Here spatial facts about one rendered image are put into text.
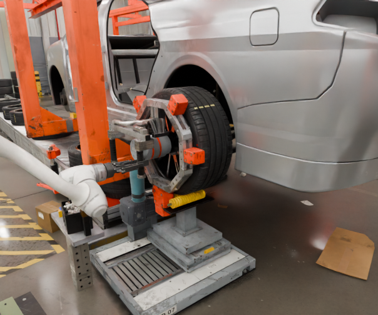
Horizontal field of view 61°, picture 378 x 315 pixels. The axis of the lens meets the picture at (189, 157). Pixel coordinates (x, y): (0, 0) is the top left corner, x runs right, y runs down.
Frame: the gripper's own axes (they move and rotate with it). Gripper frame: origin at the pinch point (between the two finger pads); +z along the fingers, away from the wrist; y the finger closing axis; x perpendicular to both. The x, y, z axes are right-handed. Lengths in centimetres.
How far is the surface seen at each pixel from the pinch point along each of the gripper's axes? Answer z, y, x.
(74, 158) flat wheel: 15, -164, -39
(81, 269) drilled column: -29, -30, -68
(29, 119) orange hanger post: -3, -252, -10
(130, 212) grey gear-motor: 11, -40, -48
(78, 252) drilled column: -30, -30, -57
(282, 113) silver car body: 46, 53, 27
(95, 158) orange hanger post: -2, -59, -11
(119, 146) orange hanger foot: 17, -62, -7
